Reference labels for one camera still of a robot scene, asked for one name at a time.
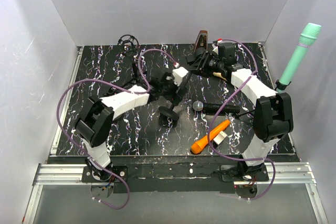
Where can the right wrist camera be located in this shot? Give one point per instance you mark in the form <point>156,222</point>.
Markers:
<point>218,47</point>

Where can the black silver-mesh microphone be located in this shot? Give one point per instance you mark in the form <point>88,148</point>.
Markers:
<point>212,108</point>

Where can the brown metronome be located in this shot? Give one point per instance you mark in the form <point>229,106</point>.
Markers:
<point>201,40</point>

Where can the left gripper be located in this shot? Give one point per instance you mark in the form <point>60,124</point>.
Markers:
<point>176,97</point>

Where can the orange microphone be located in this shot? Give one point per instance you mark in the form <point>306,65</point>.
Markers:
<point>199,145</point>

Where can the short round-base mic stand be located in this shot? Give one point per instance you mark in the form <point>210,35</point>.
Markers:
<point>110,92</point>

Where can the green microphone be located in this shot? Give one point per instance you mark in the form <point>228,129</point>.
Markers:
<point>307,38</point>

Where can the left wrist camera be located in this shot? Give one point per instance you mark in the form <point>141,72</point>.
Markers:
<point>179,74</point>

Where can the tripod shock-mount mic stand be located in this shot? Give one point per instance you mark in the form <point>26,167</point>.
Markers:
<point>131,46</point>

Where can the cream microphone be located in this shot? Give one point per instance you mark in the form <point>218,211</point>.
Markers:
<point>219,75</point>

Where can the small white blue box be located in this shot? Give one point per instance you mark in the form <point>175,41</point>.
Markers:
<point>218,139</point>

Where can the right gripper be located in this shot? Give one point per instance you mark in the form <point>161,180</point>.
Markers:
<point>203,71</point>

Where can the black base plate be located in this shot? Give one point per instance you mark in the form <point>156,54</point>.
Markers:
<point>177,173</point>

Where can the aluminium rail frame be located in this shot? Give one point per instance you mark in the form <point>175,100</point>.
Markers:
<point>59,195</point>

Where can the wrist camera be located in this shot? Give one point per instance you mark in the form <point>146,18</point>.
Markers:
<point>179,74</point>
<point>218,47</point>

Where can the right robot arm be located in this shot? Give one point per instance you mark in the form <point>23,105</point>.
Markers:
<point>273,111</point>

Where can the tripod stand for green mic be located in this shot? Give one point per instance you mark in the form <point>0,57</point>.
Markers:
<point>273,89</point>

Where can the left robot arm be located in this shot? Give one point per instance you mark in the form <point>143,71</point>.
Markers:
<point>97,115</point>

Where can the round-base stand for cream mic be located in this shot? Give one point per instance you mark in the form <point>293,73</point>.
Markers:
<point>169,112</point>

